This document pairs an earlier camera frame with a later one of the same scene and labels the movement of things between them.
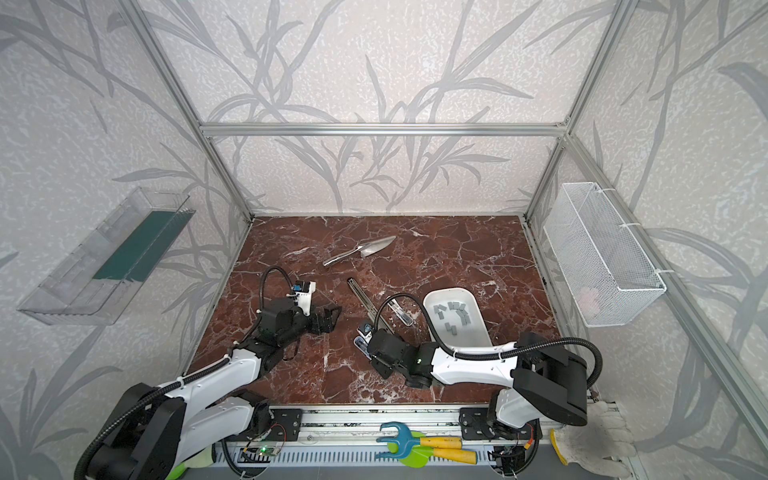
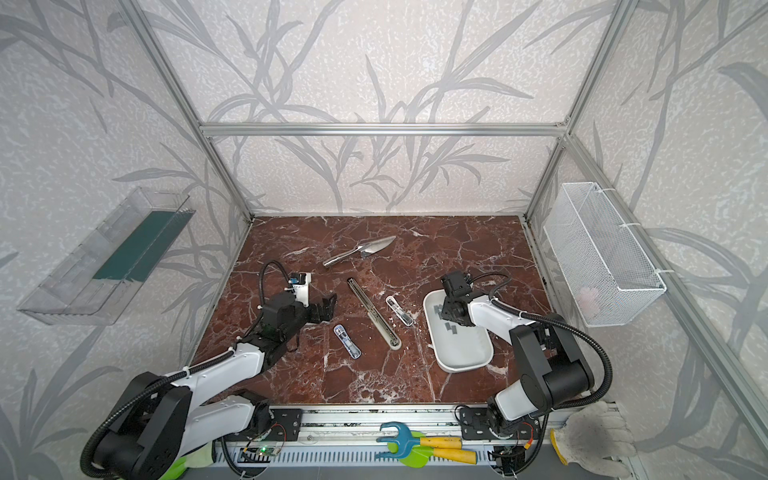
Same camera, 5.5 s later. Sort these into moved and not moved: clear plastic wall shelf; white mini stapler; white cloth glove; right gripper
Moved: right gripper
Not moved: white mini stapler; white cloth glove; clear plastic wall shelf
